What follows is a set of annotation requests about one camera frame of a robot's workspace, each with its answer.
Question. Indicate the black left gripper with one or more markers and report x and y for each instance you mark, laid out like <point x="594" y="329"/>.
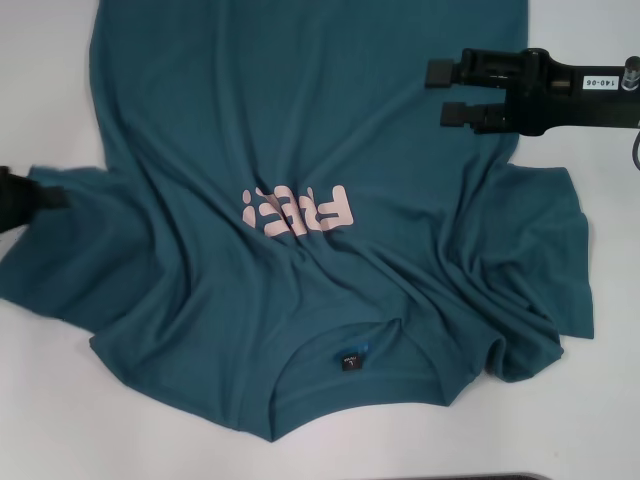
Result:
<point x="15" y="200"/>

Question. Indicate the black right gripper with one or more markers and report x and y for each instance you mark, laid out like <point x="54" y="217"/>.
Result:
<point x="550" y="100"/>

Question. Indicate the teal t-shirt with pink print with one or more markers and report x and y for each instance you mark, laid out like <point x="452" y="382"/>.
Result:
<point x="300" y="125"/>

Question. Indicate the dark flat panel edge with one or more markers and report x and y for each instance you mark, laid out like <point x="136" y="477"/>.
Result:
<point x="450" y="477"/>

